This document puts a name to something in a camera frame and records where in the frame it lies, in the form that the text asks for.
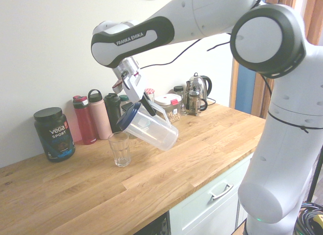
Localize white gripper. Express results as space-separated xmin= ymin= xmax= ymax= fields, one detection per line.
xmin=122 ymin=72 xmax=157 ymax=117

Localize clear pitcher with blue lid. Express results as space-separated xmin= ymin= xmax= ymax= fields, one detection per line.
xmin=116 ymin=100 xmax=179 ymax=152

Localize pink water bottle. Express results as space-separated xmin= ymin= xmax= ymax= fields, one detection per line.
xmin=87 ymin=88 xmax=113 ymax=140

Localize red water bottle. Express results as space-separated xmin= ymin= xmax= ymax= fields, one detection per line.
xmin=72 ymin=95 xmax=98 ymax=146

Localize jar with red checkered lid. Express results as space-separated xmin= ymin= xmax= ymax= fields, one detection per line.
xmin=144 ymin=88 xmax=155 ymax=103

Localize container with white red-clip lid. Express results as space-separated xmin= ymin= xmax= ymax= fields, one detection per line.
xmin=154 ymin=94 xmax=183 ymax=124

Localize glass container with black lid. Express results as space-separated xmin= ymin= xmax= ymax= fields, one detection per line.
xmin=121 ymin=102 xmax=133 ymax=115

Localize glass jar with green lid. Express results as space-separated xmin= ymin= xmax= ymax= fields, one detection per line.
xmin=119 ymin=94 xmax=131 ymax=107

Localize glass jar with black lid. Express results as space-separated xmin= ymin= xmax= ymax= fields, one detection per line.
xmin=173 ymin=85 xmax=189 ymax=116

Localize black shaker bottle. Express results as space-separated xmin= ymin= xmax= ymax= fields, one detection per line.
xmin=103 ymin=92 xmax=124 ymax=133

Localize glass french press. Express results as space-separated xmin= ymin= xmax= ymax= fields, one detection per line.
xmin=186 ymin=80 xmax=208 ymax=117

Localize clear drinking glass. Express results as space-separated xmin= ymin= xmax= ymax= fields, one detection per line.
xmin=107 ymin=131 xmax=131 ymax=168

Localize blue door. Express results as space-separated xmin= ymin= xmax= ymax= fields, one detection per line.
xmin=236 ymin=63 xmax=256 ymax=117

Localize black Vega protein tub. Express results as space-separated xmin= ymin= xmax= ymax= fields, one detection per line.
xmin=33 ymin=107 xmax=76 ymax=163

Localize dark dishwasher front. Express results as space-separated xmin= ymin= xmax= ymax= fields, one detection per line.
xmin=133 ymin=211 xmax=171 ymax=235

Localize pale green cabinet drawer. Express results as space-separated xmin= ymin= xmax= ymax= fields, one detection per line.
xmin=168 ymin=151 xmax=254 ymax=235

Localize black stand pole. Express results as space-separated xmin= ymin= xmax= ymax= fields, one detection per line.
xmin=306 ymin=153 xmax=323 ymax=203

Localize yellow box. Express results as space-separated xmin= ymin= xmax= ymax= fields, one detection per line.
xmin=312 ymin=214 xmax=323 ymax=232

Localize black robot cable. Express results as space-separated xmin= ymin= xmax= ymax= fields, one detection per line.
xmin=139 ymin=30 xmax=237 ymax=69

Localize wooden door frame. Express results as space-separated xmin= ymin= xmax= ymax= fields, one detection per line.
xmin=229 ymin=0 xmax=323 ymax=119

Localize metal drawer handle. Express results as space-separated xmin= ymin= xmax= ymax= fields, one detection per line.
xmin=208 ymin=182 xmax=234 ymax=201

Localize coiled black cables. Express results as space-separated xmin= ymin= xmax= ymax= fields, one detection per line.
xmin=297 ymin=200 xmax=323 ymax=235

